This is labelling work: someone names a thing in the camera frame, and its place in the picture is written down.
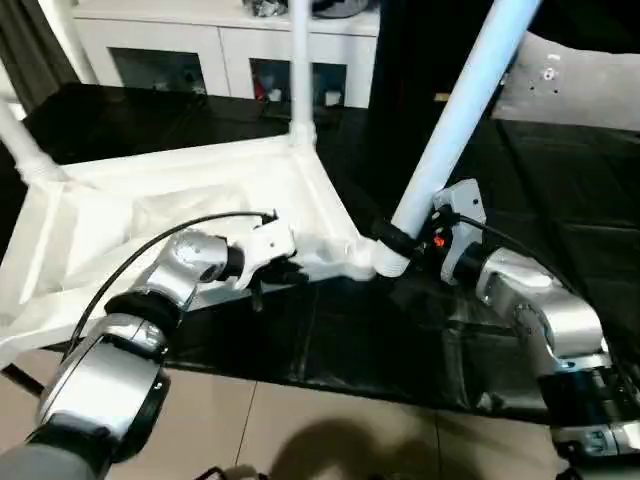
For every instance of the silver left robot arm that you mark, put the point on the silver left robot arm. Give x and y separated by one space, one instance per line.
140 330

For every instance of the white glass-door cabinet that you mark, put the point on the white glass-door cabinet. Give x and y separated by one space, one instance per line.
200 40

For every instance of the light grey pillow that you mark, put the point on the light grey pillow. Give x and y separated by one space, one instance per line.
580 85

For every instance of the black work mat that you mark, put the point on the black work mat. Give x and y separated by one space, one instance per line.
540 200

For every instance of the white plastic table top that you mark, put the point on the white plastic table top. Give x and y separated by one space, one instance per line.
120 220

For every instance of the grey round helmet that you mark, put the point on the grey round helmet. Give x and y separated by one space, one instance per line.
340 6

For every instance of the white plastic table leg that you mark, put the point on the white plastic table leg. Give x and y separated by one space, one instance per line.
22 145
301 70
460 110

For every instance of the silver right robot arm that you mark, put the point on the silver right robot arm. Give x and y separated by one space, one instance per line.
540 310

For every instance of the small yellow label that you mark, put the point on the small yellow label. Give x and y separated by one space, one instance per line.
441 97

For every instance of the small clutter pile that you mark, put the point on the small clutter pile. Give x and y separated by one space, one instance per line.
268 8

